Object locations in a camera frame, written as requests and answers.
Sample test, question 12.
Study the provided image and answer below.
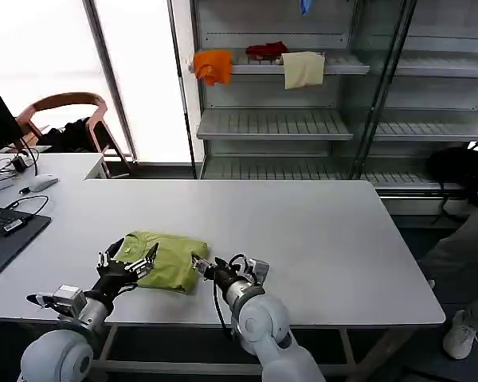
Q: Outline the silver usb dongle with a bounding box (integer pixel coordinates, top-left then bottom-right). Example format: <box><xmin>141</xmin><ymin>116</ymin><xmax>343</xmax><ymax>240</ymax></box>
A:
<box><xmin>3</xmin><ymin>219</ymin><xmax>28</xmax><ymax>236</ymax></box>

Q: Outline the brown wooden chair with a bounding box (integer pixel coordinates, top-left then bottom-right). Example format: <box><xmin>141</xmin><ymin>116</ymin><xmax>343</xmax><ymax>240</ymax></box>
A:
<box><xmin>14</xmin><ymin>92</ymin><xmax>132</xmax><ymax>179</ymax></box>

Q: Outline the grey metal table frame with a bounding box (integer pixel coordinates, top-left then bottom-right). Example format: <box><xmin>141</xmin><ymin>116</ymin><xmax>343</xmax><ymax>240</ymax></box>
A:
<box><xmin>91</xmin><ymin>324</ymin><xmax>415</xmax><ymax>377</ymax></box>

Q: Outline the dark laptop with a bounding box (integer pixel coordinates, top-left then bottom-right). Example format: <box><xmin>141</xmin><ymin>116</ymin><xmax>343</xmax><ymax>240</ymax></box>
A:
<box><xmin>0</xmin><ymin>198</ymin><xmax>53</xmax><ymax>287</ymax></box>

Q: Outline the grey window frame bar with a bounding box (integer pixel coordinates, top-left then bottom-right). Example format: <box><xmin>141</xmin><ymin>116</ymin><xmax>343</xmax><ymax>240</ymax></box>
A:
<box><xmin>83</xmin><ymin>0</ymin><xmax>139</xmax><ymax>165</ymax></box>

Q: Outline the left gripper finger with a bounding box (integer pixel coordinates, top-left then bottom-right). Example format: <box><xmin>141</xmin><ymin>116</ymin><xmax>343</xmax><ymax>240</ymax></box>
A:
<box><xmin>97</xmin><ymin>238</ymin><xmax>126</xmax><ymax>268</ymax></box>
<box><xmin>126</xmin><ymin>243</ymin><xmax>160</xmax><ymax>279</ymax></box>

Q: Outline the grey shelf rack with cloths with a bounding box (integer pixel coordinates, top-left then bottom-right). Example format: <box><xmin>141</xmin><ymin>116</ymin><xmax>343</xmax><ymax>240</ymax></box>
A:
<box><xmin>189</xmin><ymin>0</ymin><xmax>371</xmax><ymax>180</ymax></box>

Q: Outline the black garment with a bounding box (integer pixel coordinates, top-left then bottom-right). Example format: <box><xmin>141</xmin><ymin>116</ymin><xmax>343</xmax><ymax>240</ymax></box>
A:
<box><xmin>37</xmin><ymin>117</ymin><xmax>112</xmax><ymax>154</ymax></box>

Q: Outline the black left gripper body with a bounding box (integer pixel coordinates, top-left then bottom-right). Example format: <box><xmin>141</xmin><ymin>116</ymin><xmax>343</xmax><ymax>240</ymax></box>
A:
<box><xmin>88</xmin><ymin>260</ymin><xmax>139</xmax><ymax>302</ymax></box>

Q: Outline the green t-shirt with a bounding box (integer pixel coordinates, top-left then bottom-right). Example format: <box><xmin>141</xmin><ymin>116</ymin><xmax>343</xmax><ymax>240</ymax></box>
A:
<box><xmin>117</xmin><ymin>230</ymin><xmax>209</xmax><ymax>295</ymax></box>

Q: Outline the black thin cable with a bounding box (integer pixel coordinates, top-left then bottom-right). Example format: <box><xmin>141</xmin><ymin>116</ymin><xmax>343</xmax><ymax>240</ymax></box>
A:
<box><xmin>6</xmin><ymin>194</ymin><xmax>49</xmax><ymax>224</ymax></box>

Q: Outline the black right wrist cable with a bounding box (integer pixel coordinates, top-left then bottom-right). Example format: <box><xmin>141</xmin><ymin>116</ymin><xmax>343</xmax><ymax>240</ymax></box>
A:
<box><xmin>213</xmin><ymin>278</ymin><xmax>240</xmax><ymax>341</ymax></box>

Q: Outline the white computer mouse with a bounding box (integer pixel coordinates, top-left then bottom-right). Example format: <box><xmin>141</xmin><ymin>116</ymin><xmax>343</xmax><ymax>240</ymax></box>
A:
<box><xmin>26</xmin><ymin>173</ymin><xmax>60</xmax><ymax>193</ymax></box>

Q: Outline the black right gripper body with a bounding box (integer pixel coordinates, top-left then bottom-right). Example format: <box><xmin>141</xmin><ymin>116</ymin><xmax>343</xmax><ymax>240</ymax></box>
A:
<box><xmin>205</xmin><ymin>264</ymin><xmax>241</xmax><ymax>289</ymax></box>

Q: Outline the black backpack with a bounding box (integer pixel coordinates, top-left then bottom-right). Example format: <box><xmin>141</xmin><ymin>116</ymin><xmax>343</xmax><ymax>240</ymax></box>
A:
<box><xmin>426</xmin><ymin>145</ymin><xmax>478</xmax><ymax>224</ymax></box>

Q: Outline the person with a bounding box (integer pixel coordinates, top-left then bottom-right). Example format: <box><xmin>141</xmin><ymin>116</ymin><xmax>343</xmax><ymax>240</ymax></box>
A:
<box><xmin>417</xmin><ymin>206</ymin><xmax>478</xmax><ymax>361</ymax></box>

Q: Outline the grey shelf rack behind glass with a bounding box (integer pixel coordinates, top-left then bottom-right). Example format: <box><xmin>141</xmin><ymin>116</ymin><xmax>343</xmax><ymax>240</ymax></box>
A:
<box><xmin>354</xmin><ymin>0</ymin><xmax>478</xmax><ymax>200</ymax></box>

